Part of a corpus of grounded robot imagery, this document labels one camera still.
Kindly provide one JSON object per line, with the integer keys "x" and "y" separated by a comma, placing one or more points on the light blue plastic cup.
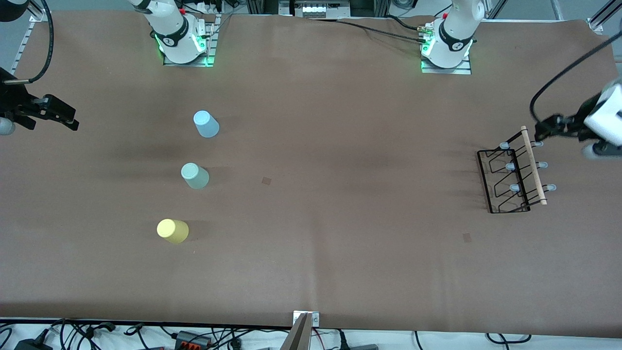
{"x": 206, "y": 125}

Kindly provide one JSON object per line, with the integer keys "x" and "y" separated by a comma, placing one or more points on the yellow plastic cup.
{"x": 173, "y": 231}

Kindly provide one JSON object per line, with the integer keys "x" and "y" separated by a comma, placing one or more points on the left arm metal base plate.
{"x": 444, "y": 70}

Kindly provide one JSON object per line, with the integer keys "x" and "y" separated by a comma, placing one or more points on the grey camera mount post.
{"x": 297, "y": 338}

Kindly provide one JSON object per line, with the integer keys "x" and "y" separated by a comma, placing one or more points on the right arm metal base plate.
{"x": 210, "y": 43}

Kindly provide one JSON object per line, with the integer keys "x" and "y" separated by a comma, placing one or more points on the white power strip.
{"x": 320, "y": 8}

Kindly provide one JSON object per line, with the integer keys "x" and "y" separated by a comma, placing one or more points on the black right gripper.
{"x": 11, "y": 100}

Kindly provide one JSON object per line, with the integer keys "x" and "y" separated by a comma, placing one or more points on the pale green plastic cup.
{"x": 195, "y": 176}

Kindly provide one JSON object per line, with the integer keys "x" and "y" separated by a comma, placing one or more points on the aluminium table edge rail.
{"x": 22, "y": 48}

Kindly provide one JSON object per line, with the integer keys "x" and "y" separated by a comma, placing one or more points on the brown table cover sheet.
{"x": 340, "y": 243}

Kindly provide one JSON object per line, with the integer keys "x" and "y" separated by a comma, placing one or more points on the silver camera mount bracket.
{"x": 316, "y": 318}

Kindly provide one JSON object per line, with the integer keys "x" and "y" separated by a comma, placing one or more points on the black orange power adapter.
{"x": 193, "y": 339}

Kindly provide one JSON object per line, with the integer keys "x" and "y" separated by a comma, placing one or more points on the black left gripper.
{"x": 577, "y": 121}

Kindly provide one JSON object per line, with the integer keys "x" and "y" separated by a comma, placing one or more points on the aluminium corner frame profile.
{"x": 602, "y": 17}

